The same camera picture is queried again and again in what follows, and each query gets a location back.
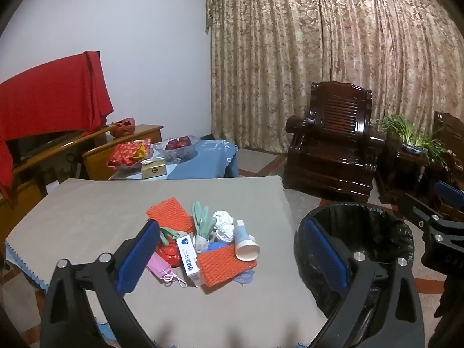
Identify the dark wooden armchair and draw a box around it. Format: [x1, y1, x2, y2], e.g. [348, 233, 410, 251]
[283, 81, 385, 204]
[433, 112, 464, 189]

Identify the dark wooden side table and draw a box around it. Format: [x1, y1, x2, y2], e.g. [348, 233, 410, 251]
[377, 130, 454, 205]

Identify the green potted plant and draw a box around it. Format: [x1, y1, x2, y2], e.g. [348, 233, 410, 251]
[377, 114, 454, 169]

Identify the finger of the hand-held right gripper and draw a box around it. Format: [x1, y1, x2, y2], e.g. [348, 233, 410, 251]
[433, 180, 464, 222]
[397, 192, 441, 233]

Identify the orange red plastic bag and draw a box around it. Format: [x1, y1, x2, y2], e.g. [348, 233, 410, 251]
[110, 117, 136, 137]

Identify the white tissue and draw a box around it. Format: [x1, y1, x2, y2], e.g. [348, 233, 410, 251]
[215, 225, 234, 243]
[212, 210, 235, 227]

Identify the pink face mask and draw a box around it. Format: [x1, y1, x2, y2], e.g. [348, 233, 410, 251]
[147, 252, 189, 289]

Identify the red cloth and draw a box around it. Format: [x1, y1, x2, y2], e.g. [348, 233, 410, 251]
[0, 51, 114, 198]

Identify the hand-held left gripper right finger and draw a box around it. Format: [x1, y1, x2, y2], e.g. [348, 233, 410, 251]
[304, 220, 425, 348]

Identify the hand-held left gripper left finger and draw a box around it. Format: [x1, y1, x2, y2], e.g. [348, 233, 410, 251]
[39, 219, 161, 348]

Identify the white and blue carton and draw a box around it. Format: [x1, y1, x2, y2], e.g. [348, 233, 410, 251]
[176, 235, 202, 287]

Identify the beige tissue box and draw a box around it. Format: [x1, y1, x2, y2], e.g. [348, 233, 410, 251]
[141, 157, 167, 180]

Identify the light wooden television cabinet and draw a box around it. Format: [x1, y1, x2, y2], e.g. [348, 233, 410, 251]
[0, 124, 164, 247]

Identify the black television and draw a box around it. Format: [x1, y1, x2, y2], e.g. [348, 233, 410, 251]
[6, 130, 86, 164]

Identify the blue scalloped under cloth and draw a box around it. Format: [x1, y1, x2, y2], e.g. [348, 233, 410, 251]
[4, 241, 118, 338]

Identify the glass fruit bowl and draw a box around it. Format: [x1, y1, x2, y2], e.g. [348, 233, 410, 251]
[152, 135, 201, 161]

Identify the beige patterned curtain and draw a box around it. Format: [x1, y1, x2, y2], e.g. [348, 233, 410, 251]
[206, 0, 464, 160]

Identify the pile of red apples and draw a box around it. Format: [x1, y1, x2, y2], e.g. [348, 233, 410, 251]
[166, 136, 192, 151]

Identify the trash bin with black liner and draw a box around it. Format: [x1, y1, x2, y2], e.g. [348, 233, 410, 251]
[293, 203, 416, 348]

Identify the light blue tablecloth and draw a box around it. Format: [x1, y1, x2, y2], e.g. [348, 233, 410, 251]
[109, 139, 240, 181]

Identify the orange foam fruit net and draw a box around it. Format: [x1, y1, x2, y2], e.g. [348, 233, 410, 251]
[196, 244, 259, 286]
[146, 197, 196, 233]

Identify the white squeeze tube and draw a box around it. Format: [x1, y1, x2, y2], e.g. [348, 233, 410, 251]
[234, 220, 256, 249]

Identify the pile of red snack packets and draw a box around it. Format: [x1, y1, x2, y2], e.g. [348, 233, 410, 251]
[108, 139, 153, 169]

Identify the white paper cup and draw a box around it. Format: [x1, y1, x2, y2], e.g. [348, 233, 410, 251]
[235, 240, 261, 262]

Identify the green rubber glove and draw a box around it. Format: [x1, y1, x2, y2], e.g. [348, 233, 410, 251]
[159, 226, 186, 246]
[191, 201, 215, 242]

